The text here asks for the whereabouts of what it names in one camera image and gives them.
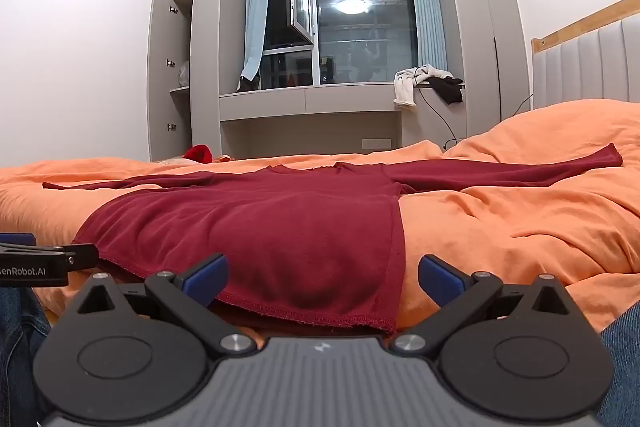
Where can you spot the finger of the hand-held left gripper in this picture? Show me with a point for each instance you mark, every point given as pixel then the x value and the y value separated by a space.
pixel 80 255

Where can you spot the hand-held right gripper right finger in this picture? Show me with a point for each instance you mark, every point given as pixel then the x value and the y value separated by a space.
pixel 440 279

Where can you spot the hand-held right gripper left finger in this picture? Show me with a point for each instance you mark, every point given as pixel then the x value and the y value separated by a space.
pixel 207 279

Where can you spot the dark red long-sleeve shirt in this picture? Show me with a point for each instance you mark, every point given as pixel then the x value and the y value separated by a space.
pixel 275 227

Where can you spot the orange blanket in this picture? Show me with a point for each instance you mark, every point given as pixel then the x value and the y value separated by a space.
pixel 525 227

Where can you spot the bright red cloth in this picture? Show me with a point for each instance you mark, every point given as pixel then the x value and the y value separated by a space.
pixel 197 153

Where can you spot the black garment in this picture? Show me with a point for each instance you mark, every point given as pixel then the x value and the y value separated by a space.
pixel 447 89

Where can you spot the white garment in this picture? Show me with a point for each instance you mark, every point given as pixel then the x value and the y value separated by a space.
pixel 405 89

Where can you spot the grey wardrobe door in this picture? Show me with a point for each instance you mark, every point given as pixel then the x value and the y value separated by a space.
pixel 162 77

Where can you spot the person's right leg in jeans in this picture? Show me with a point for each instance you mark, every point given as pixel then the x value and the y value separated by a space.
pixel 622 357

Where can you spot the dark object on windowsill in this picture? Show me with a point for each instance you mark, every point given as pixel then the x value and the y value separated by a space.
pixel 248 83

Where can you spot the clear plastic bag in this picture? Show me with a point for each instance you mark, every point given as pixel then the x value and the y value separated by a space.
pixel 184 74

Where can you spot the window with open sash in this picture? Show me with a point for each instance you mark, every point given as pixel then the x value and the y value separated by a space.
pixel 360 47

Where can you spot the grey padded headboard wooden trim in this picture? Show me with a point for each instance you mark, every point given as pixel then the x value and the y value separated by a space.
pixel 590 67

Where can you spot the light blue curtain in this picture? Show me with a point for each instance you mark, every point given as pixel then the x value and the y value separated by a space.
pixel 256 17
pixel 427 7

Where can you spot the grey built-in cabinet unit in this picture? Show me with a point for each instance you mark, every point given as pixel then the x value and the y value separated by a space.
pixel 465 7

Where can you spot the white wall outlet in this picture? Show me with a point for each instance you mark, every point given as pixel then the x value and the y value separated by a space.
pixel 376 144

